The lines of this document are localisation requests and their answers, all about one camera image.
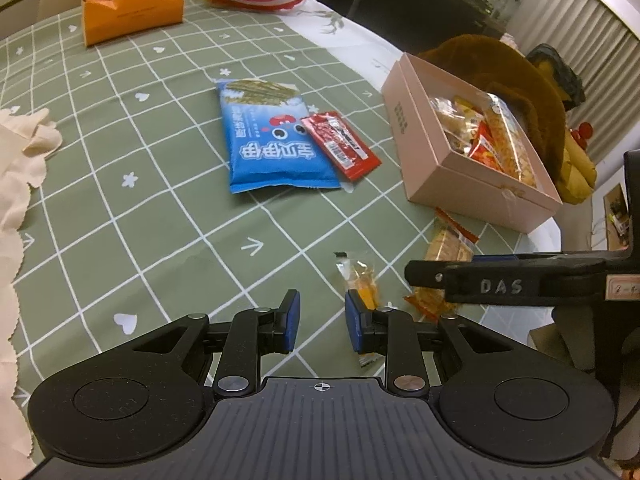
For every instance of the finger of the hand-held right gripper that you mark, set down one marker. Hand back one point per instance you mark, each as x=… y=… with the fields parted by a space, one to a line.
x=495 y=286

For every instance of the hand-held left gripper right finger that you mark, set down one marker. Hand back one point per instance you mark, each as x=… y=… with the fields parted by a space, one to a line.
x=354 y=324

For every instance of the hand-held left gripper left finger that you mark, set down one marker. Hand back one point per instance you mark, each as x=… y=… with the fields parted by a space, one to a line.
x=290 y=321

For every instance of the small orange candy packet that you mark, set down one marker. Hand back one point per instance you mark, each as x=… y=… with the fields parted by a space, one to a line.
x=362 y=280

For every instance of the cracker packet with red ends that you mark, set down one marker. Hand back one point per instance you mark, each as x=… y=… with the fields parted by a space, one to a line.
x=447 y=242

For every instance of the pink cardboard box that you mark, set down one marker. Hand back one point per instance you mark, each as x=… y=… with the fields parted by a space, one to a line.
x=425 y=150

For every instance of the red orange snack packet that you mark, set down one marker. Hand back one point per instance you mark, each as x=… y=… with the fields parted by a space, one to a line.
x=487 y=152

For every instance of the yellow plush toy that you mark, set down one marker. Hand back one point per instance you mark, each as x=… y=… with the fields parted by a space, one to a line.
x=580 y=170

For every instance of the long clear cracker packet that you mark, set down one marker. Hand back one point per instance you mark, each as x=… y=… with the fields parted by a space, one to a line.
x=510 y=140

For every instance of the blue snack packet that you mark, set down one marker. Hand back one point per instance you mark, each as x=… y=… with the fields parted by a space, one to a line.
x=270 y=150

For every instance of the green checked tablecloth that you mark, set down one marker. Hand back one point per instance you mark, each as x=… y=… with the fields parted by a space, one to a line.
x=150 y=220

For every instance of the brown plush toy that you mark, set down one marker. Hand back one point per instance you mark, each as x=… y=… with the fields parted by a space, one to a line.
x=525 y=85

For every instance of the grey pleated curtain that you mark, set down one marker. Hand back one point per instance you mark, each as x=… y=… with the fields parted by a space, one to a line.
x=590 y=25

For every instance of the cream lace cloth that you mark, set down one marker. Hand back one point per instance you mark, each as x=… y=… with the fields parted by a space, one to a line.
x=15 y=185

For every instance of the orange tissue pouch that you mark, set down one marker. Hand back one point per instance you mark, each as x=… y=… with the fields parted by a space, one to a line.
x=130 y=10

